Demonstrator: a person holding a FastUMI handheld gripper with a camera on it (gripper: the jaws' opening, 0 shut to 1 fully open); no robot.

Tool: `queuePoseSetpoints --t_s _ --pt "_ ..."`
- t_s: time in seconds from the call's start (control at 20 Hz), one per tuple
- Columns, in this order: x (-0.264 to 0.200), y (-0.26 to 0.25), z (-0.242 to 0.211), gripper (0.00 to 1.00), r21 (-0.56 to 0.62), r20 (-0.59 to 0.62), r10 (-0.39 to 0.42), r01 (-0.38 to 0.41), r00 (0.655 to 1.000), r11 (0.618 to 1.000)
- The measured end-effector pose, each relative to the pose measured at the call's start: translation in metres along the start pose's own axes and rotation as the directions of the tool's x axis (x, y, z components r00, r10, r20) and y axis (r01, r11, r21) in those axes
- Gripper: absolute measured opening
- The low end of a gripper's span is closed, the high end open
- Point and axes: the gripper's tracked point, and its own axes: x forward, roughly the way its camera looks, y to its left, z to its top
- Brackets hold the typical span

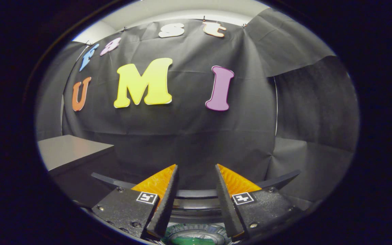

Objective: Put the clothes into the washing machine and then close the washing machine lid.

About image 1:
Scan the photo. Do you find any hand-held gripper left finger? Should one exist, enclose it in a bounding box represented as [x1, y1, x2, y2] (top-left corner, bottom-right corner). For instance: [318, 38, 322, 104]
[91, 164, 179, 239]

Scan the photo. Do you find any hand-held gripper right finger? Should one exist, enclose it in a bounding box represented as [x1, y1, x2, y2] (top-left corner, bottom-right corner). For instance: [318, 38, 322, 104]
[215, 164, 302, 239]

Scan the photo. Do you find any transparent washing machine lid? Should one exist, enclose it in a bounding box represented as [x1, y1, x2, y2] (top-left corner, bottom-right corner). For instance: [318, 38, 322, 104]
[91, 169, 302, 223]

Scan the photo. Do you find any green polo shirt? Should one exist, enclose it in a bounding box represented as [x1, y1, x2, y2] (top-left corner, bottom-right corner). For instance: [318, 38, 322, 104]
[172, 236, 217, 245]

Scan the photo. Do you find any small grey cabinet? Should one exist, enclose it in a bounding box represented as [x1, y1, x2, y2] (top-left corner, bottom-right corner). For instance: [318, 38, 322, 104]
[38, 135, 128, 208]

